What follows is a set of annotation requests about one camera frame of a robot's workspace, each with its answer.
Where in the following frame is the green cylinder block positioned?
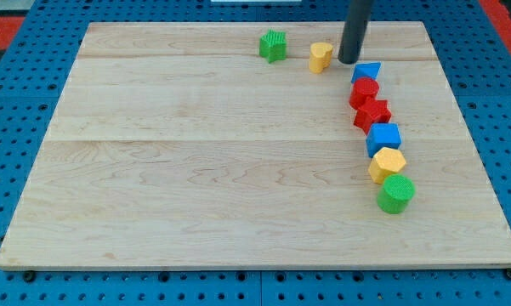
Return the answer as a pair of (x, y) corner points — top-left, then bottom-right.
(377, 174), (416, 214)

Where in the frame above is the blue triangle block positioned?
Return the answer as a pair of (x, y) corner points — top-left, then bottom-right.
(350, 62), (382, 83)

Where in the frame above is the red star block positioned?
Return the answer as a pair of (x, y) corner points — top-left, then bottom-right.
(353, 97), (392, 134)

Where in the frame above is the yellow heart block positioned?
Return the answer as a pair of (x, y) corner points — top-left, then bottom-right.
(309, 42), (333, 74)

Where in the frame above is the light wooden board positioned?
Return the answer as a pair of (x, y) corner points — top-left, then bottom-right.
(0, 21), (511, 271)

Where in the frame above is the green star block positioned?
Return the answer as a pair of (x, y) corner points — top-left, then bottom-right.
(259, 29), (287, 63)

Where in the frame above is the blue cube block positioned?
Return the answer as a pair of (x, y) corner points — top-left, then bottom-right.
(366, 123), (402, 157)

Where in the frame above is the yellow hexagon block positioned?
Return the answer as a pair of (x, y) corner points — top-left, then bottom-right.
(368, 147), (407, 184)

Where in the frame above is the red cylinder block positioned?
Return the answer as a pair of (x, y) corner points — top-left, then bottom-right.
(349, 76), (380, 110)

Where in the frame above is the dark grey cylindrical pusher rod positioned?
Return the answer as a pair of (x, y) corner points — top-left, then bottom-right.
(338, 0), (374, 65)

